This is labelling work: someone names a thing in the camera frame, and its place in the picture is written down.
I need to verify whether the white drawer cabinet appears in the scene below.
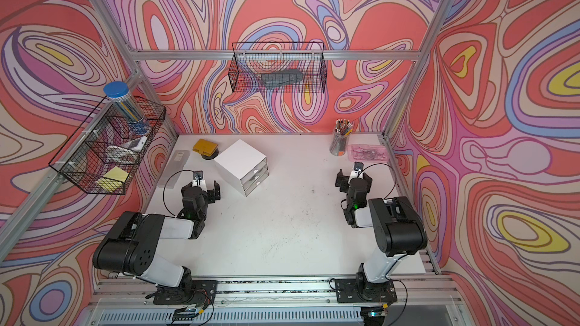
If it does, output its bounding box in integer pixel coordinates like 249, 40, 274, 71
214, 140, 270, 197

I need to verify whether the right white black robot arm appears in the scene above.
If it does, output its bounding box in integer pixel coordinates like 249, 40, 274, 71
335, 164, 427, 286

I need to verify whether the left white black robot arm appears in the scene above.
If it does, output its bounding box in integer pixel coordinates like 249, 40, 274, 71
92, 182, 221, 288

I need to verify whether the pink transparent pencil case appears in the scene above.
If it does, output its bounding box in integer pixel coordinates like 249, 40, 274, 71
347, 144, 389, 162

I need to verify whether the black round base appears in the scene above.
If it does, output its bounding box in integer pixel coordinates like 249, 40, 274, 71
201, 149, 219, 160

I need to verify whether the yellow sponge block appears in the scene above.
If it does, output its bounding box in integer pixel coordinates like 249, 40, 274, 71
193, 139, 218, 155

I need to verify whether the clear pen holder cup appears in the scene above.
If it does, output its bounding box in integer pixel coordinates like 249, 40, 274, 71
329, 119, 353, 156

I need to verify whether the white item in basket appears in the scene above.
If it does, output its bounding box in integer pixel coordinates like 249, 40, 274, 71
122, 136, 147, 152

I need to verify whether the yellow sticky notes pad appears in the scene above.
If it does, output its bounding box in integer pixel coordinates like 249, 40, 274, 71
97, 166, 129, 193

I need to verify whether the blue lid pencil tube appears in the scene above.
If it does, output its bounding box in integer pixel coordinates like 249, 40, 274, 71
104, 81, 150, 137

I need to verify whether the dark grey item in basket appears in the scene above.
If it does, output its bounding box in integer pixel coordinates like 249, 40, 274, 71
261, 69, 304, 88

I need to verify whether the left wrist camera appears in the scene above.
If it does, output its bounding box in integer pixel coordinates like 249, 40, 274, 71
191, 171, 207, 190

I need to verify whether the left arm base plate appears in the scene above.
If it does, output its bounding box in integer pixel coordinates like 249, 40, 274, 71
151, 280, 218, 306

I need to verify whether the black wire basket left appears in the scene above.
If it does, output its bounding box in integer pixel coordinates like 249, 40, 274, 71
49, 96, 166, 195

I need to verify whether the black wire basket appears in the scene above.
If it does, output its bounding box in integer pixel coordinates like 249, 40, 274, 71
228, 41, 328, 94
49, 96, 166, 195

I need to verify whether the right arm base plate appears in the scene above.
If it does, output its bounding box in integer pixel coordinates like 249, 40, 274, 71
329, 279, 398, 305

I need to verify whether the black wire basket back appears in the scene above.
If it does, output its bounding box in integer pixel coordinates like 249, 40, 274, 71
228, 41, 328, 94

